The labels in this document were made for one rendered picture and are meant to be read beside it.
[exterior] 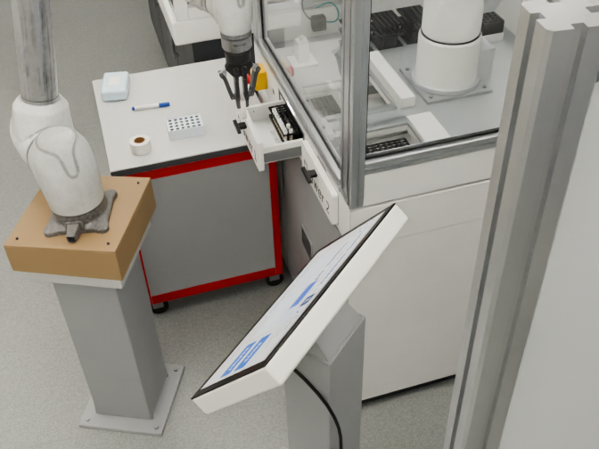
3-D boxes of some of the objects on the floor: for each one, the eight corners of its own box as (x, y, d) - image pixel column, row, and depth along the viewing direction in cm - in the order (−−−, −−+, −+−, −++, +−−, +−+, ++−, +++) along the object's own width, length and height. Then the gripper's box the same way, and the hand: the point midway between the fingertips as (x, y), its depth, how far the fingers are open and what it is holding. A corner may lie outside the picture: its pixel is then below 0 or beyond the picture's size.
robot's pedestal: (79, 427, 264) (20, 273, 214) (108, 359, 286) (61, 206, 236) (161, 436, 260) (121, 281, 210) (184, 367, 282) (153, 213, 232)
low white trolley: (146, 324, 299) (110, 171, 249) (126, 226, 344) (91, 80, 294) (287, 289, 311) (278, 137, 261) (250, 200, 356) (236, 55, 306)
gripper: (217, 57, 216) (225, 126, 232) (262, 49, 219) (266, 118, 234) (212, 45, 221) (220, 114, 237) (255, 37, 224) (260, 106, 240)
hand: (242, 107), depth 233 cm, fingers closed
